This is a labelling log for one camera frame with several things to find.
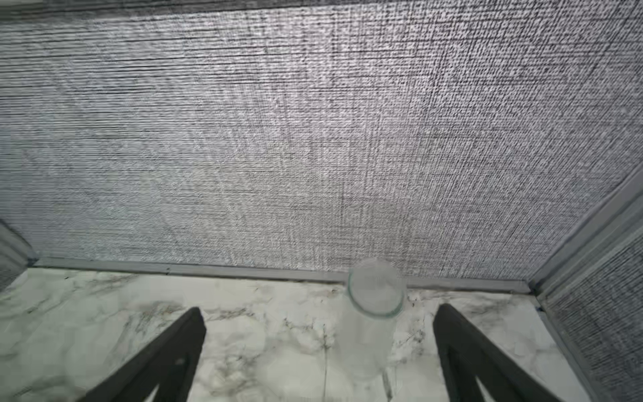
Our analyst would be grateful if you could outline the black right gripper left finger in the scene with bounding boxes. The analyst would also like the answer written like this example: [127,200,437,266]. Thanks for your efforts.
[81,308,206,401]

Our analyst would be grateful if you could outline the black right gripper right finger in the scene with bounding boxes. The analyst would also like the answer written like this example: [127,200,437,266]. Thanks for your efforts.
[433,303,558,401]

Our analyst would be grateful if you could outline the clear glass vase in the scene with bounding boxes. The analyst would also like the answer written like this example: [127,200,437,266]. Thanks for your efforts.
[336,258,406,380]

